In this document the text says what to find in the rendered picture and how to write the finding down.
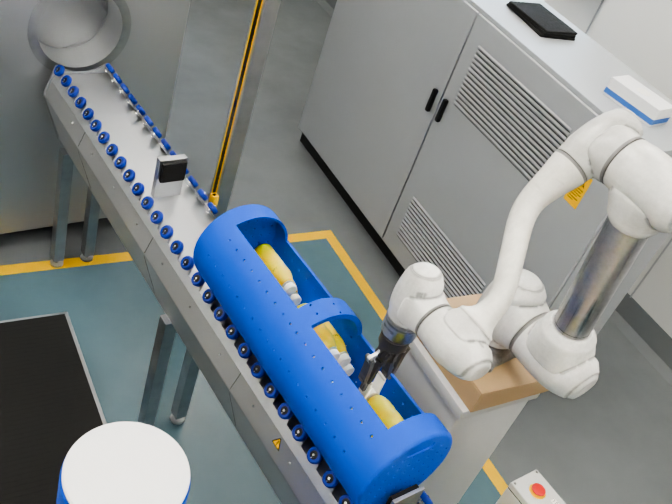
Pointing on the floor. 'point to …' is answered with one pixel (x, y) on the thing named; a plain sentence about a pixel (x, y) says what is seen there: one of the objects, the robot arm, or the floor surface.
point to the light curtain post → (243, 99)
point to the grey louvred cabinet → (462, 135)
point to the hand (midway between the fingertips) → (371, 386)
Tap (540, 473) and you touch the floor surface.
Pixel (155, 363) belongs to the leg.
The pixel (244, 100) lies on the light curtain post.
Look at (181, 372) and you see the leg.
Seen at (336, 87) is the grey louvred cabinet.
